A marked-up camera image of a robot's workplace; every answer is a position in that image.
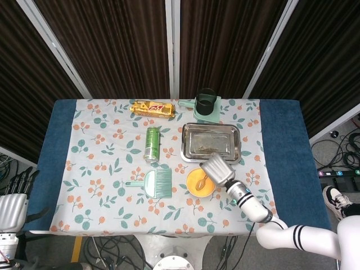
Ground blue table cover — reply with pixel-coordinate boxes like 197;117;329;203
22;98;332;233

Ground floral printed tablecloth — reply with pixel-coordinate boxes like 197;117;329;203
49;98;279;236

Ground black floor cables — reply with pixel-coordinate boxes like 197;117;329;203
311;118;360;170
81;235;154;270

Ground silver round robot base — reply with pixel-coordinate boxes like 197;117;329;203
153;246;197;270

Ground green drink can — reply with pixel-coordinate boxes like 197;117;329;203
144;126;161;164

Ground black mesh pen holder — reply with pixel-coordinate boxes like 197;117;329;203
195;88;217;116

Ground gold biscuit packet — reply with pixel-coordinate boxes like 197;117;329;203
129;100;176;119

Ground stainless steel rectangular tray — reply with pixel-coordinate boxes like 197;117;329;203
180;122;243;165

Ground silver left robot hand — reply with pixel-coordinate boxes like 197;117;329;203
0;166;53;233

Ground dark folding screen white frame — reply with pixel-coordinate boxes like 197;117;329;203
0;0;360;164

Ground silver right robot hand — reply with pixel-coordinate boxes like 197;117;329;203
199;154;236;188

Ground pink bowl of yellow powder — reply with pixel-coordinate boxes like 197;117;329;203
186;167;217;197

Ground white and black sneaker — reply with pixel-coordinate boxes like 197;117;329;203
322;185;356;223

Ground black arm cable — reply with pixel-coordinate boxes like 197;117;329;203
240;218;288;270

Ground mint green hand brush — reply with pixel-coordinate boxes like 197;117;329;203
125;168;173;199

